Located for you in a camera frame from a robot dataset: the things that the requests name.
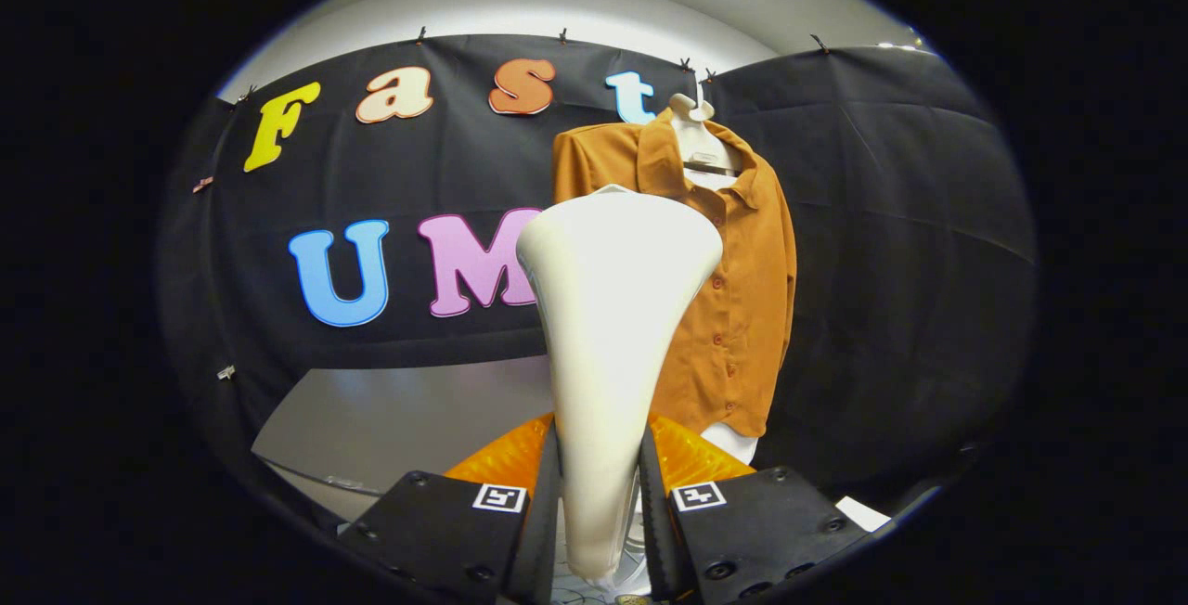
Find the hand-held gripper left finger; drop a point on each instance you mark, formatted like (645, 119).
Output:
(543, 512)

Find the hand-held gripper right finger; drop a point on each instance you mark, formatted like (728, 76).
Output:
(654, 531)

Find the white garment steamer head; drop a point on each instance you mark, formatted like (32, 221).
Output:
(613, 308)

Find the orange button-up shirt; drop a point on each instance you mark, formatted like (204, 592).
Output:
(742, 289)

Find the white garment hanger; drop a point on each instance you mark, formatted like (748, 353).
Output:
(701, 136)

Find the black backdrop cloth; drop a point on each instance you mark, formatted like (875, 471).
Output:
(882, 215)

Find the pink clip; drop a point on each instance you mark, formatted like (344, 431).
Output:
(202, 184)

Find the row of black clips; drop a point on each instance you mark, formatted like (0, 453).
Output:
(562, 35)

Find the small ceiling light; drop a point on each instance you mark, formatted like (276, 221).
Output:
(905, 45)

